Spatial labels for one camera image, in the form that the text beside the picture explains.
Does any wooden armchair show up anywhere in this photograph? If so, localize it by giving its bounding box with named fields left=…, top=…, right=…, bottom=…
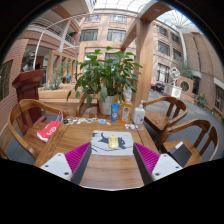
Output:
left=7, top=98, right=71, bottom=159
left=75, top=92, right=99, bottom=118
left=156, top=118, right=220, bottom=168
left=142, top=95, right=189, bottom=136

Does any yellow flowering plant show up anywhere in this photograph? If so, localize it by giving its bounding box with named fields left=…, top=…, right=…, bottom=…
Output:
left=194, top=92, right=208, bottom=108

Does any white sculpture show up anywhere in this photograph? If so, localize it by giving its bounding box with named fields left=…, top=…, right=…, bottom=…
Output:
left=163, top=66, right=183, bottom=99

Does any black notebook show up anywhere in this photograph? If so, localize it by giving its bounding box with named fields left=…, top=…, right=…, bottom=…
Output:
left=168, top=140, right=193, bottom=168

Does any wooden planter box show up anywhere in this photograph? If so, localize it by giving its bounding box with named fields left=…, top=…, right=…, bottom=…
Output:
left=38, top=83, right=79, bottom=102

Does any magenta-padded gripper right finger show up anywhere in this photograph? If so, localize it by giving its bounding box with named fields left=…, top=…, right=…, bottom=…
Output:
left=133, top=142, right=184, bottom=185

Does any red and white bag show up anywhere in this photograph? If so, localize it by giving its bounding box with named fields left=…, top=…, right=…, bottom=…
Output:
left=36, top=111, right=64, bottom=143

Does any dark bust statue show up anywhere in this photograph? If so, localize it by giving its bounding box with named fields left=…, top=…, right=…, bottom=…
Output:
left=21, top=51, right=36, bottom=73

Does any yellow computer mouse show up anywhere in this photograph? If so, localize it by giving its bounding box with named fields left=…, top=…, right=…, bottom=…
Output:
left=107, top=134, right=120, bottom=150

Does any green potted plant, white pot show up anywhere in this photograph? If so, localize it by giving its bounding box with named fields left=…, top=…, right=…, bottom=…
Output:
left=65, top=46, right=144, bottom=116

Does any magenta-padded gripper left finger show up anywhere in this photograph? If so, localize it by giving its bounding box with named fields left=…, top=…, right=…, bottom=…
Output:
left=39, top=142, right=93, bottom=185

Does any blue tube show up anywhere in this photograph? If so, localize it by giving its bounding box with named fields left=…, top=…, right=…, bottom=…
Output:
left=110, top=102, right=120, bottom=124

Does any white pump bottle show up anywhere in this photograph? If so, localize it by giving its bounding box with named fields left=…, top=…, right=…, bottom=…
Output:
left=132, top=99, right=147, bottom=126

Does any dark red wooden pedestal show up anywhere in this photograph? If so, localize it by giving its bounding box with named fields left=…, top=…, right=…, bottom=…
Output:
left=11, top=68, right=48, bottom=126

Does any yellow liquid bottle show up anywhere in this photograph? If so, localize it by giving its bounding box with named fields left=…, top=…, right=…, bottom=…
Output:
left=120, top=96, right=133, bottom=125

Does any clear plastic packet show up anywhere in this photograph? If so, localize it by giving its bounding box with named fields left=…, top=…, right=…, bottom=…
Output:
left=124, top=123, right=145, bottom=131

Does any green agave plant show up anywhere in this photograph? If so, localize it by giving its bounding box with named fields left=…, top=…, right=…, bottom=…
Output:
left=43, top=78, right=63, bottom=92

